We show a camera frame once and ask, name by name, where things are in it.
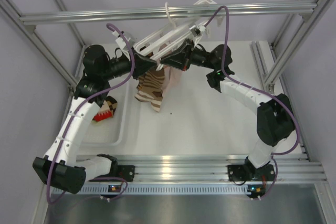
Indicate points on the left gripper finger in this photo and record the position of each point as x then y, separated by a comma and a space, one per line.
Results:
146, 68
144, 61

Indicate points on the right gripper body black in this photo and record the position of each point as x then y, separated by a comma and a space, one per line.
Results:
194, 57

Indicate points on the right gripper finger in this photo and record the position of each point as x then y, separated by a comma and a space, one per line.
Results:
178, 62
181, 50

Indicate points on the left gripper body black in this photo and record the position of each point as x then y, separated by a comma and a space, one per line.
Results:
136, 72

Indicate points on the white plastic clip hanger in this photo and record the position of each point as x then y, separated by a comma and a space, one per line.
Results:
174, 33

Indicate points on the brown beige striped sock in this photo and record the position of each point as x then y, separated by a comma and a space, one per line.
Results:
156, 100

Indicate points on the brown yellow argyle sock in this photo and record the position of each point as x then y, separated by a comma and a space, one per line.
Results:
141, 79

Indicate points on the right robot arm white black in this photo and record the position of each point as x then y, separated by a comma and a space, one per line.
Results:
274, 114

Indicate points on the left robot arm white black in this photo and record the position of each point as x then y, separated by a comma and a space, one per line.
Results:
58, 167

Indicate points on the pink sheer socks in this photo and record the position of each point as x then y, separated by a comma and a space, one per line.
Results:
168, 77

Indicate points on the dark argyle sock in basket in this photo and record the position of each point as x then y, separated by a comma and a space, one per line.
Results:
112, 104

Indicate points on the red sock with face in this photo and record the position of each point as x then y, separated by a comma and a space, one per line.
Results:
105, 112

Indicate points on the white plastic basket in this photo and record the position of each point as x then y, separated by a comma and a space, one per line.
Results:
109, 132

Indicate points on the aluminium crossbar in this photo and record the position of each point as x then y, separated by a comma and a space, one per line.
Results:
67, 17

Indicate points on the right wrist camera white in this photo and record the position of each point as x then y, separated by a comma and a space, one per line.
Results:
199, 31

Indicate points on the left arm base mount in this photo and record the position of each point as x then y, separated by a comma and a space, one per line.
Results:
126, 172

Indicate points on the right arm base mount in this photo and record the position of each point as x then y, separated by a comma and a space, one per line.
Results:
237, 173

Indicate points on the slotted cable duct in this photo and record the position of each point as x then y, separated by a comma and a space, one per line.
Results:
170, 189

